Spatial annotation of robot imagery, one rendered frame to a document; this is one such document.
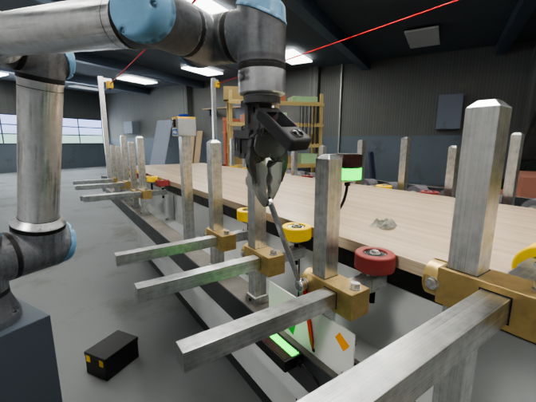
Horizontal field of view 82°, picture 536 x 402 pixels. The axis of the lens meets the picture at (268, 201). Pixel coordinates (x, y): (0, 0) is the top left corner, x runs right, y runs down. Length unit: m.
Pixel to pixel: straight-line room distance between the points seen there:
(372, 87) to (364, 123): 0.99
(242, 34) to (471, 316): 0.53
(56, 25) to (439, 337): 0.74
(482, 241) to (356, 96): 9.41
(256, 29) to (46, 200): 0.84
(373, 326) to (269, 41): 0.69
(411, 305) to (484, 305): 0.39
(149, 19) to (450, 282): 0.55
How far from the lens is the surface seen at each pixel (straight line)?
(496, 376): 0.77
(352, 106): 9.78
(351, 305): 0.58
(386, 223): 0.89
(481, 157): 0.43
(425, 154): 9.40
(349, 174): 0.60
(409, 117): 9.47
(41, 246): 1.22
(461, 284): 0.46
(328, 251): 0.60
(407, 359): 0.30
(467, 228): 0.45
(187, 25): 0.59
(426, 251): 0.74
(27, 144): 1.13
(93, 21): 0.66
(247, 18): 0.62
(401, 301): 0.80
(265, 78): 0.59
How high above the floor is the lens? 1.13
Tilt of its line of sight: 11 degrees down
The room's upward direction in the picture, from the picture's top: straight up
